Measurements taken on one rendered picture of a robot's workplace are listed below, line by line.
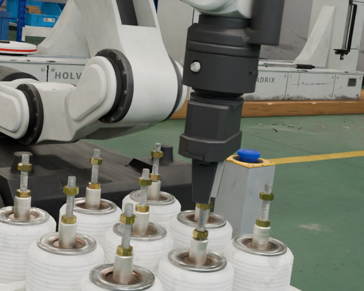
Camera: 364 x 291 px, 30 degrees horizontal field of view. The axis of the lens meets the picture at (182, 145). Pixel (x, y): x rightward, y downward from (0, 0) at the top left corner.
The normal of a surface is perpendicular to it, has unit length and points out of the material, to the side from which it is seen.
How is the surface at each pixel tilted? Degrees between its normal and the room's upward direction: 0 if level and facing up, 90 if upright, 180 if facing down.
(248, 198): 90
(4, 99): 90
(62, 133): 90
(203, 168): 90
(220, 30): 45
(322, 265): 0
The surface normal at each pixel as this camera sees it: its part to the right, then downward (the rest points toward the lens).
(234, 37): 0.20, 0.22
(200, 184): -0.31, 0.16
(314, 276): 0.11, -0.97
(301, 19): -0.77, 0.05
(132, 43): 0.54, -0.48
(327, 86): 0.63, 0.22
